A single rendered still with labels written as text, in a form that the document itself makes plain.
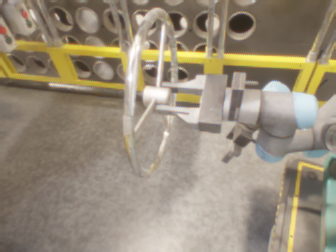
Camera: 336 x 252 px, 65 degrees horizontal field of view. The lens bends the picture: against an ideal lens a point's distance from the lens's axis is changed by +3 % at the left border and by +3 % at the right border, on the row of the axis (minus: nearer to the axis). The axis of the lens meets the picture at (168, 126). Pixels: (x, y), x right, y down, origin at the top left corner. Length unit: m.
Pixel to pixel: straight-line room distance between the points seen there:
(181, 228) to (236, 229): 0.26
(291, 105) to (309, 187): 0.64
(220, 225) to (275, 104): 0.90
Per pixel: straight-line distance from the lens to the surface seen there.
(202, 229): 1.35
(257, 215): 1.41
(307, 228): 1.09
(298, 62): 1.64
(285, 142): 0.64
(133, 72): 0.44
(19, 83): 0.79
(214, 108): 0.56
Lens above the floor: 1.26
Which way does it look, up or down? 47 degrees down
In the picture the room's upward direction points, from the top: 7 degrees counter-clockwise
